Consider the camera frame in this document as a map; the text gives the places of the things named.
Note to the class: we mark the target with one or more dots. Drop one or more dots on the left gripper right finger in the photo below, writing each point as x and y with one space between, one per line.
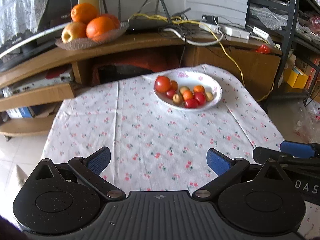
229 172

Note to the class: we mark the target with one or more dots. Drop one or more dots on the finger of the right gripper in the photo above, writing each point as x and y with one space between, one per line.
260 155
300 150

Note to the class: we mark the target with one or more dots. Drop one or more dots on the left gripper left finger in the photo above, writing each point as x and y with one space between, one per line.
88 171

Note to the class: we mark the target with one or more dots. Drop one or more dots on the red tomato with stem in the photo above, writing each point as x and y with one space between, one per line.
191 103

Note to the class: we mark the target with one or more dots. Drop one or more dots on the brown longan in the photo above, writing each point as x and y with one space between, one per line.
183 89
177 99
209 96

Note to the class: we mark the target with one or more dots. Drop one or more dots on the red oval tomato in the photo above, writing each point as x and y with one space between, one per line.
200 98

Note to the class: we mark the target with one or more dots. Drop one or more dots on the orange mandarin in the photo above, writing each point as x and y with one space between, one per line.
187 94

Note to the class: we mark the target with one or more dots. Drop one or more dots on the small orange kumquat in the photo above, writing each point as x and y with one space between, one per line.
198 89

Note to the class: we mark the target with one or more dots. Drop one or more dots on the small red cherry tomato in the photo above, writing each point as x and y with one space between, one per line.
170 93

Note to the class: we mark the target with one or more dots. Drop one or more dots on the orange round fruit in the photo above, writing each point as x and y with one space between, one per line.
174 85

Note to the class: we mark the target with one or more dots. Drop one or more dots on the large red tomato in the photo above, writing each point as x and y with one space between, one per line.
162 84

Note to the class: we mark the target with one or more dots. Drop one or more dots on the yellow box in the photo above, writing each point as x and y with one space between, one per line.
297 78

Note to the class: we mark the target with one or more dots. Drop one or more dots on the cherry print white tablecloth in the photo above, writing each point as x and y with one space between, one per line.
156 148

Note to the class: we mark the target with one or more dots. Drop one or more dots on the blue white box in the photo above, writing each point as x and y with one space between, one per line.
22 112

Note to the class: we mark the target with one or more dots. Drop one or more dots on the wooden tv cabinet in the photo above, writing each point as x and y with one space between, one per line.
154 52

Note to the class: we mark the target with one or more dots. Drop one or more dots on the white floral plate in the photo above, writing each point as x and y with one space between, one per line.
191 78

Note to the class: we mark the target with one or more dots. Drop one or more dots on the red small object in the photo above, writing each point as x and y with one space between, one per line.
264 49

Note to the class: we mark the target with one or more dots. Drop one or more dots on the glass fruit dish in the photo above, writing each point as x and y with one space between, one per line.
85 43

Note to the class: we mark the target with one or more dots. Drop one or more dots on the white power strip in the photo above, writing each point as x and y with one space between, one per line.
224 29

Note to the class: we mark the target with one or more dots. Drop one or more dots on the yellow apple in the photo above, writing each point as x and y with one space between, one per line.
73 31

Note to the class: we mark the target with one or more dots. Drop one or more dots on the black metal shelf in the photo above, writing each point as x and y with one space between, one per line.
288 23

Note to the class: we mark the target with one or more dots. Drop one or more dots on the large orange front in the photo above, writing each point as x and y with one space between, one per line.
99 26

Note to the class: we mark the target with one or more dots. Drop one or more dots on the large orange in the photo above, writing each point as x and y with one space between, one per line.
99 26
84 13

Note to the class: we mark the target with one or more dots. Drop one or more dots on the red orange behind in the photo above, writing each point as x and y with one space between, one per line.
115 20

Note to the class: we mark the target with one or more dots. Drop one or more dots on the large orange back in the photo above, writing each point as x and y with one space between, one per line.
84 13

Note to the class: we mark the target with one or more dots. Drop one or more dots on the black wifi router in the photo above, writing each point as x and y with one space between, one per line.
143 23

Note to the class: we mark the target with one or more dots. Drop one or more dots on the white lace cloth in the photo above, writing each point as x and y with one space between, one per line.
19 16

